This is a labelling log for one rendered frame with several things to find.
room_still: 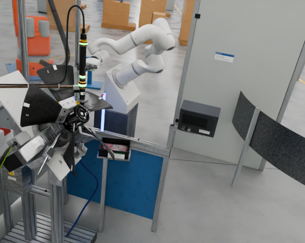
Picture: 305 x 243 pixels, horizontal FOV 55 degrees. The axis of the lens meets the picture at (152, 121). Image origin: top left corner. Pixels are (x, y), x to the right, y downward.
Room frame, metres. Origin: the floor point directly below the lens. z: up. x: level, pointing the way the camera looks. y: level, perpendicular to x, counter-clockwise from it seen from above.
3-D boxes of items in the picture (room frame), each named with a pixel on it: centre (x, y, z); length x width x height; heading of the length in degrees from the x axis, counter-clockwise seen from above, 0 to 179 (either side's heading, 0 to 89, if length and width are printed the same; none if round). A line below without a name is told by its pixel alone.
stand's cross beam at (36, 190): (1.56, 0.69, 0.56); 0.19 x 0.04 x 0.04; 78
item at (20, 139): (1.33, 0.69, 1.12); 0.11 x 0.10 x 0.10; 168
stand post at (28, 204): (1.59, 0.80, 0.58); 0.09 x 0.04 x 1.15; 168
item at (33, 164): (1.33, 0.58, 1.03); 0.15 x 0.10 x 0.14; 78
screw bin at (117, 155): (1.81, 0.24, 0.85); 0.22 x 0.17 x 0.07; 94
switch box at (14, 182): (1.50, 0.82, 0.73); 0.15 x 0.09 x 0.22; 78
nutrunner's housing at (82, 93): (1.65, 0.44, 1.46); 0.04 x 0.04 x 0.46
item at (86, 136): (1.70, 0.46, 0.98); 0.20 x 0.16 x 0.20; 78
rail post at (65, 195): (2.07, 0.69, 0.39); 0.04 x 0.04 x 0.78; 78
